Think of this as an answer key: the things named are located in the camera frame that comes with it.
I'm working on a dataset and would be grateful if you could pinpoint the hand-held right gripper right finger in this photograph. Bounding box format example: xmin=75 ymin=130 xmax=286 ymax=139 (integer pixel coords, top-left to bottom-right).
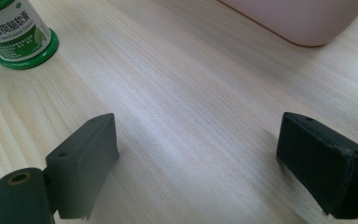
xmin=275 ymin=111 xmax=358 ymax=220

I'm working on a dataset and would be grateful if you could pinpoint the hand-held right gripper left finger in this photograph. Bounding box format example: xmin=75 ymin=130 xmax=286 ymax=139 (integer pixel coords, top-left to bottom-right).
xmin=45 ymin=112 xmax=120 ymax=220

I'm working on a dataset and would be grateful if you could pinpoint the green and white ointment bottle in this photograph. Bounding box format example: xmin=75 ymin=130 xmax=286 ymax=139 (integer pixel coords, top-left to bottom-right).
xmin=0 ymin=0 xmax=60 ymax=71

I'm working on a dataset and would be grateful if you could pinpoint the pink storage box with lid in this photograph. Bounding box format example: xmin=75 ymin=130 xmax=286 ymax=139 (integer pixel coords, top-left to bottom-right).
xmin=217 ymin=0 xmax=358 ymax=48

